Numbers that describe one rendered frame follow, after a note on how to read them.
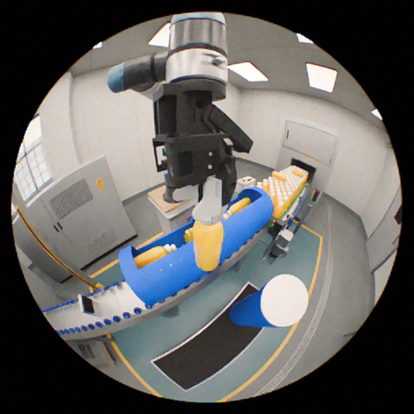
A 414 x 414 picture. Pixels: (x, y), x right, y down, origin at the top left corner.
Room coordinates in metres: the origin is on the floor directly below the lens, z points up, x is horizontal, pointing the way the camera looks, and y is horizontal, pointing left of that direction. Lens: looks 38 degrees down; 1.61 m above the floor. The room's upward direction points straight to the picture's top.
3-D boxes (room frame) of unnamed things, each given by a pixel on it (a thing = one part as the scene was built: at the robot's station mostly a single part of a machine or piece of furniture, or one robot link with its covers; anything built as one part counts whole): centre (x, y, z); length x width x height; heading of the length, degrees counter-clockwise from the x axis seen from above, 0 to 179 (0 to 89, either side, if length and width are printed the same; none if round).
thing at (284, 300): (0.02, -0.38, 1.03); 0.28 x 0.28 x 0.01
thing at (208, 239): (0.18, 0.00, 1.35); 0.07 x 0.07 x 0.19
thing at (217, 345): (-0.30, -0.15, 0.07); 1.50 x 0.52 x 0.15; 135
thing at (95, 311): (-0.12, 0.63, 1.00); 0.10 x 0.04 x 0.15; 38
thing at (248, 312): (0.02, -0.38, 0.59); 0.28 x 0.28 x 0.88
